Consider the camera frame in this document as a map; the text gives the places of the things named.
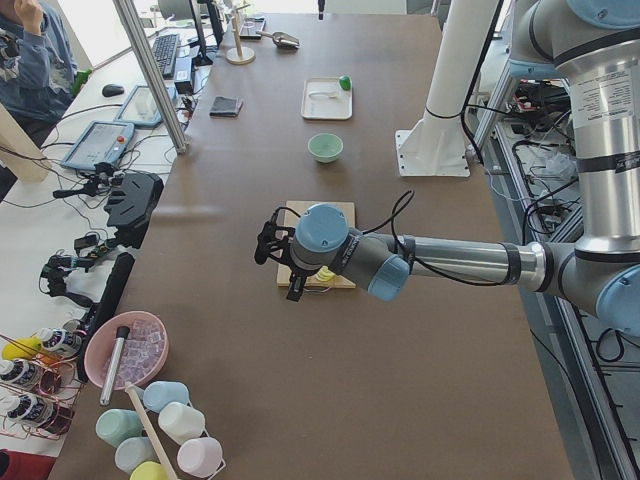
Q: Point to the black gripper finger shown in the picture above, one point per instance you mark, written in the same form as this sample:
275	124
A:
296	287

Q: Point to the white ceramic spoon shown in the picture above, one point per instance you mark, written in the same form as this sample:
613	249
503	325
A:
324	94

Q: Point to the light green bowl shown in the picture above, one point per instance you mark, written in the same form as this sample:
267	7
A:
325	147

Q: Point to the pink bowl with ice cubes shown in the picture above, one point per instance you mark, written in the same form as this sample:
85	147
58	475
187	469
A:
144	352

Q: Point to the stacked lemon slices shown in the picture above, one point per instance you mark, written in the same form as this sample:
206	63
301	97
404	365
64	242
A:
324	275

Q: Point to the bamboo cutting board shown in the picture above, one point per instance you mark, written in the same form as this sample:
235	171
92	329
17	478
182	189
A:
323	227

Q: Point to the grey folded cloth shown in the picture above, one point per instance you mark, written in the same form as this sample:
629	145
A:
226	107

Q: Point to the cream plastic tray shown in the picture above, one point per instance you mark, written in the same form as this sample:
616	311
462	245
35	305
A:
325	108

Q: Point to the metal muddler tube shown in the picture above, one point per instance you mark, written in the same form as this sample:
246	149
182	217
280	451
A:
122	334

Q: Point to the green lime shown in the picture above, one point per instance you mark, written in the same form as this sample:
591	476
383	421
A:
345	82

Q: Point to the teach pendant far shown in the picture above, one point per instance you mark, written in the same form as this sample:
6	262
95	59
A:
140	109

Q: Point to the teach pendant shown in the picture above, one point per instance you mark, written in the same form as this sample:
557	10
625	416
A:
101	142
140	109

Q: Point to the wooden mug tree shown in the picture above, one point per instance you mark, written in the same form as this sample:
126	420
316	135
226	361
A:
239	54

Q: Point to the teach pendant near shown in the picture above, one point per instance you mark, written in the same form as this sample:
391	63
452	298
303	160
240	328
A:
101	142

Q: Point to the pastel cup rack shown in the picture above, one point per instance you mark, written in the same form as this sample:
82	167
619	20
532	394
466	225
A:
161	435

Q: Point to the metal scoop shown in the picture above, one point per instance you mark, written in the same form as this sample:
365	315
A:
281	40

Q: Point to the black computer mouse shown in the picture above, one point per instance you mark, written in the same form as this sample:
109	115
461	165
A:
111	90

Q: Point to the black keyboard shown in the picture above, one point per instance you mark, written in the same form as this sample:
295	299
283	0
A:
164	50

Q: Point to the seated person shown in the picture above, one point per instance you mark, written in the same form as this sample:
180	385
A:
38	68

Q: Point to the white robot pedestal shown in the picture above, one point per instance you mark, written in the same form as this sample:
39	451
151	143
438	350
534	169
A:
436	145

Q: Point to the aluminium frame post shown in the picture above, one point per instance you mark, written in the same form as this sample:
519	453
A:
140	46

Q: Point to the copper wire bottle rack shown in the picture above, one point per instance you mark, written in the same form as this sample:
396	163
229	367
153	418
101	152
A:
39	383

